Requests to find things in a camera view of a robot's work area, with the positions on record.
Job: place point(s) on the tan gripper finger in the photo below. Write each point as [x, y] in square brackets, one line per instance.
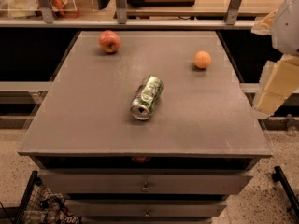
[278, 81]
[263, 26]

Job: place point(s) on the green soda can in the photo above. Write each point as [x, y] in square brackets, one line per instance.
[146, 96]

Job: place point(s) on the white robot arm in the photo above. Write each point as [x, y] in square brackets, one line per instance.
[285, 29]

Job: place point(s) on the orange fruit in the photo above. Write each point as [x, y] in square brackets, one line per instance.
[202, 60]

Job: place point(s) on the black metal stand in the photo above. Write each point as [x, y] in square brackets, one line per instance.
[278, 176]

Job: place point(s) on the grey drawer cabinet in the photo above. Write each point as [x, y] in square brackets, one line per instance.
[201, 121]

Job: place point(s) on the red apple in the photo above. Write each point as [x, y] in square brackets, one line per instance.
[109, 42]

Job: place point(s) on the upper grey drawer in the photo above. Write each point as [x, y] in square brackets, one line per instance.
[201, 182]

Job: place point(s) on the grey drawer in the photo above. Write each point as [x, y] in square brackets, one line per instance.
[145, 208]
[201, 182]

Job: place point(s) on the lower grey drawer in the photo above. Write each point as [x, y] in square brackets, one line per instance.
[145, 208]

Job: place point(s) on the clear plastic box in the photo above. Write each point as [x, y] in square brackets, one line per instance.
[30, 8]

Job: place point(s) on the grey shelf rail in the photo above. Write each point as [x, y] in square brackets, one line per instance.
[142, 24]

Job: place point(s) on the black wire basket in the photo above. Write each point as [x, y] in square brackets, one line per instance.
[40, 205]

